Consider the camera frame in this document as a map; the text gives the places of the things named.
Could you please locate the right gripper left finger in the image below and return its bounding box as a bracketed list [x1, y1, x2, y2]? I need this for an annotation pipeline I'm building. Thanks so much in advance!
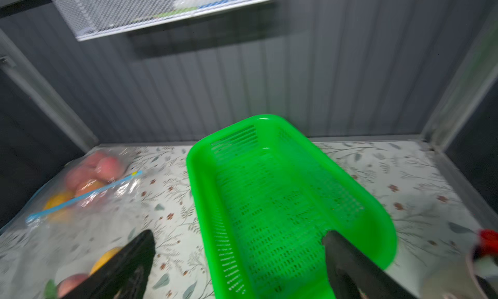
[65, 230, 156, 299]

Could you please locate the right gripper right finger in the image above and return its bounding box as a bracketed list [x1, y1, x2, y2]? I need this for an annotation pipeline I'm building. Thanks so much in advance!
[322, 230, 414, 298]

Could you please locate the clear zip-top bag blue zipper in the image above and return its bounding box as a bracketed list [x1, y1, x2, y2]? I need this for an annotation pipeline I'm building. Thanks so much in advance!
[1, 146, 137, 234]

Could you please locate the yellow peach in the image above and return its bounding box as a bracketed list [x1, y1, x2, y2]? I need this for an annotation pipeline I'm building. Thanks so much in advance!
[44, 190, 75, 222]
[89, 247, 122, 275]

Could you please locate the pink peach with leaf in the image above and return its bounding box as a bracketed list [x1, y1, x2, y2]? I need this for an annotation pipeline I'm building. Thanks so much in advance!
[65, 165, 95, 191]

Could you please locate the orange red peach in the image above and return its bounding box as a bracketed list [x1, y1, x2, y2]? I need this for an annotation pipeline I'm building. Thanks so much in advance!
[75, 178, 106, 197]

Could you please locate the pink peach behind bag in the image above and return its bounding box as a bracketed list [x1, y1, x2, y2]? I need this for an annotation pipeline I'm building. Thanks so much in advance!
[82, 151, 108, 168]

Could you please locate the green plastic basket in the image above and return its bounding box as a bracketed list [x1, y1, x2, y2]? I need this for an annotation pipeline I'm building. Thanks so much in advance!
[186, 115, 398, 298]

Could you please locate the pink pen cup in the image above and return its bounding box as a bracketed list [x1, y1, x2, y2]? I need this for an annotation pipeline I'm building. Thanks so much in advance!
[419, 228, 498, 299]

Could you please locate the white wire wall basket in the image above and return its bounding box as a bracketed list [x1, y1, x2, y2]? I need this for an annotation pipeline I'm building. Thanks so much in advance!
[52, 0, 273, 42]

